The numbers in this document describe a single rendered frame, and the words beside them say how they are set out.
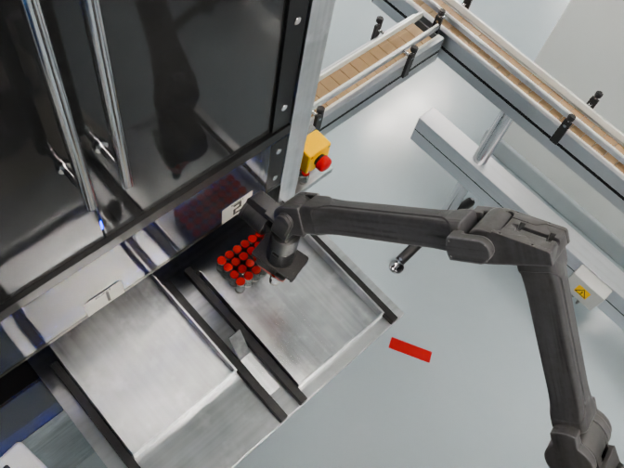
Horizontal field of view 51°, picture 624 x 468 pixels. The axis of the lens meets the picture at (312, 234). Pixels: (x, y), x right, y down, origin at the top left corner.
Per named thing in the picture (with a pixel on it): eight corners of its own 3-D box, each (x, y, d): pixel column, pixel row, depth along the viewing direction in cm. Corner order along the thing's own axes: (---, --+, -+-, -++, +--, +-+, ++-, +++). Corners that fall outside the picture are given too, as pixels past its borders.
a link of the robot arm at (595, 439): (613, 491, 103) (622, 468, 107) (595, 440, 101) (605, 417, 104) (556, 482, 110) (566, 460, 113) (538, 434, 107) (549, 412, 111)
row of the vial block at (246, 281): (233, 289, 150) (233, 280, 146) (292, 246, 158) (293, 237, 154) (239, 295, 150) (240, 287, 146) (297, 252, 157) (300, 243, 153)
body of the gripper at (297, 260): (268, 235, 138) (271, 217, 132) (308, 261, 137) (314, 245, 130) (250, 256, 135) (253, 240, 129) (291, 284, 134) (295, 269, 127)
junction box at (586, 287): (560, 284, 213) (574, 272, 205) (569, 276, 215) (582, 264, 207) (590, 311, 209) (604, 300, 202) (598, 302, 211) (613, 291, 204)
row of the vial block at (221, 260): (214, 267, 152) (214, 259, 148) (273, 227, 159) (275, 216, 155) (220, 274, 151) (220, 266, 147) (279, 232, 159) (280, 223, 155)
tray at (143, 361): (39, 333, 139) (34, 327, 136) (141, 264, 150) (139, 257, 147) (135, 458, 130) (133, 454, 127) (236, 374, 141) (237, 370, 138)
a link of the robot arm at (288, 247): (288, 248, 122) (307, 229, 125) (261, 225, 124) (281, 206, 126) (283, 264, 128) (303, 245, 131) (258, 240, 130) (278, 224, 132)
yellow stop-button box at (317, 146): (286, 155, 161) (289, 137, 154) (307, 141, 164) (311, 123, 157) (306, 175, 159) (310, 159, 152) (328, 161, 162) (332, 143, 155)
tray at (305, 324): (200, 277, 151) (199, 270, 148) (284, 217, 161) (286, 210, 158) (297, 389, 141) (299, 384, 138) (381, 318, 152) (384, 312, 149)
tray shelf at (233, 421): (19, 351, 139) (17, 347, 137) (268, 181, 168) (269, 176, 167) (158, 535, 126) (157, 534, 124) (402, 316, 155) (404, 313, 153)
